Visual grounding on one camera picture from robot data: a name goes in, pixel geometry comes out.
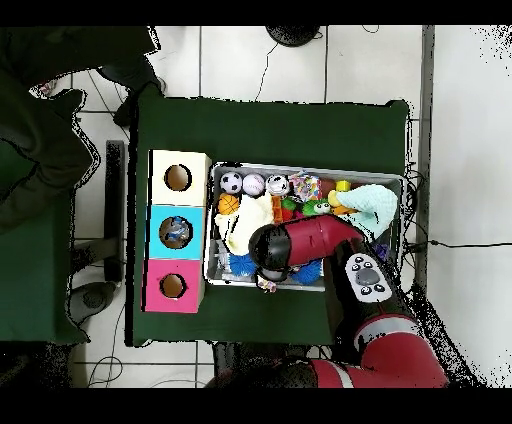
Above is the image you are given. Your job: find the clear plastic packet blue label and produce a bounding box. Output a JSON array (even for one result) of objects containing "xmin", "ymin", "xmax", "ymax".
[{"xmin": 161, "ymin": 223, "xmax": 187, "ymax": 249}]

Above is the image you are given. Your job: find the colourful patterned cloth pouch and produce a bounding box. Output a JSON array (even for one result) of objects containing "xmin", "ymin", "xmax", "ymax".
[{"xmin": 287, "ymin": 171, "xmax": 324, "ymax": 205}]

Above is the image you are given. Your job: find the black round stand base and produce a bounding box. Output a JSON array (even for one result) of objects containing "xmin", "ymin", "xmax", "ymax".
[{"xmin": 265, "ymin": 25, "xmax": 323, "ymax": 48}]

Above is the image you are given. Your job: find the wooden box with three holes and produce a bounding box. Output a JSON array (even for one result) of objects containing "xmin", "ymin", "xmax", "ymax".
[{"xmin": 143, "ymin": 148, "xmax": 213, "ymax": 315}]

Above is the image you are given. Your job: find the colourful spotted plush toy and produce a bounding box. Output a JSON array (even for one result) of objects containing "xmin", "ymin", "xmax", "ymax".
[{"xmin": 255, "ymin": 275, "xmax": 279, "ymax": 295}]

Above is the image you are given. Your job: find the blue spiky ball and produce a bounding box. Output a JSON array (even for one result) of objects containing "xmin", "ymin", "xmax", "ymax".
[
  {"xmin": 291, "ymin": 259, "xmax": 324, "ymax": 287},
  {"xmin": 228, "ymin": 254, "xmax": 257, "ymax": 279}
]

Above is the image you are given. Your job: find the small soccer ball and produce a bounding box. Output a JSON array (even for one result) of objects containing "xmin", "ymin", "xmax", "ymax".
[{"xmin": 219, "ymin": 171, "xmax": 245, "ymax": 196}]

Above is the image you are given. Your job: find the small orange basketball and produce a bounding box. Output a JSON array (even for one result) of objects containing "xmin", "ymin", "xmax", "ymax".
[{"xmin": 217, "ymin": 193, "xmax": 241, "ymax": 217}]

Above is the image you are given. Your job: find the mint green cloth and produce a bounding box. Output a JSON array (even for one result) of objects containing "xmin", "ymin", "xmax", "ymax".
[{"xmin": 347, "ymin": 183, "xmax": 400, "ymax": 243}]

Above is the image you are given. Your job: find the dark green table cloth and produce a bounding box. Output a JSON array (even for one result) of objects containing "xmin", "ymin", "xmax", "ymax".
[{"xmin": 126, "ymin": 83, "xmax": 411, "ymax": 353}]

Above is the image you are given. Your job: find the green covered side table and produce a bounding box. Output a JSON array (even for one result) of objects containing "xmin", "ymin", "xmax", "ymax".
[{"xmin": 0, "ymin": 139, "xmax": 87, "ymax": 347}]

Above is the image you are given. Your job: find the shallow clear mesh bin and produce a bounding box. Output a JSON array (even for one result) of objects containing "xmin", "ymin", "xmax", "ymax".
[{"xmin": 205, "ymin": 162, "xmax": 405, "ymax": 297}]

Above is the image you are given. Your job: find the person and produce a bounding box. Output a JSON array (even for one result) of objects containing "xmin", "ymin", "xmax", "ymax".
[{"xmin": 0, "ymin": 25, "xmax": 163, "ymax": 235}]

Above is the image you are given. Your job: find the cream waffle cloth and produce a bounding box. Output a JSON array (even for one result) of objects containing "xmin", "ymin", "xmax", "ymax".
[{"xmin": 217, "ymin": 194, "xmax": 276, "ymax": 258}]

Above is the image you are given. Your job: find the small baseball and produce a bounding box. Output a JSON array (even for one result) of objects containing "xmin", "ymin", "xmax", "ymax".
[{"xmin": 242, "ymin": 173, "xmax": 266, "ymax": 197}]

